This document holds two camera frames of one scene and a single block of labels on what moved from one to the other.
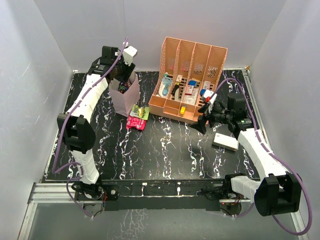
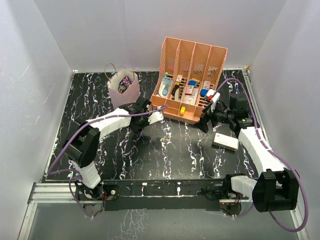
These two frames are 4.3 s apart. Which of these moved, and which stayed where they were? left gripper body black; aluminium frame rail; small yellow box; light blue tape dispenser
Moved: left gripper body black
Stayed: small yellow box; light blue tape dispenser; aluminium frame rail
